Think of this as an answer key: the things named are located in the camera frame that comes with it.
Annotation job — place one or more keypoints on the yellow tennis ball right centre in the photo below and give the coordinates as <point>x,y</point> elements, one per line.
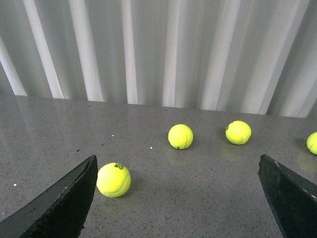
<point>238,132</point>

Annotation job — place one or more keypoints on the yellow tennis ball far right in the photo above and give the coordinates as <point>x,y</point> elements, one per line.
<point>312,143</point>

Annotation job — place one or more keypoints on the tennis ball near left finger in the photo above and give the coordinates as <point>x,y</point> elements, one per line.
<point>113,180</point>

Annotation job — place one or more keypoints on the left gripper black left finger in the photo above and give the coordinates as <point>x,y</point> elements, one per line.
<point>58,212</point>

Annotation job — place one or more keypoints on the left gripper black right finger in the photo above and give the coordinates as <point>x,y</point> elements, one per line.
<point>291,197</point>

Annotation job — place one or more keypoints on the white pleated curtain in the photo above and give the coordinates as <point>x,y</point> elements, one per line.
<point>247,56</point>

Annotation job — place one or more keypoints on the yellow tennis ball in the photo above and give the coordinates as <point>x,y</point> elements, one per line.
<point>312,143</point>
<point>180,136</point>
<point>238,132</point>

